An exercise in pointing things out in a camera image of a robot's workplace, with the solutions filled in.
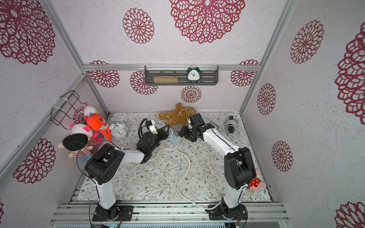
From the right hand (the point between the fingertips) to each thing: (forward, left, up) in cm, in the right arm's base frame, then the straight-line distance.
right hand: (180, 133), depth 88 cm
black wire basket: (-2, +62, +18) cm, 65 cm away
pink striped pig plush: (-2, +57, -4) cm, 57 cm away
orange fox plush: (+2, +51, +7) cm, 52 cm away
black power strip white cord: (+16, -37, -11) cm, 42 cm away
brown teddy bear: (+23, +2, -8) cm, 24 cm away
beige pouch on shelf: (+25, +9, +22) cm, 34 cm away
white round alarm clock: (+7, +44, -7) cm, 45 cm away
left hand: (+5, +8, +1) cm, 9 cm away
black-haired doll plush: (-13, +56, +7) cm, 57 cm away
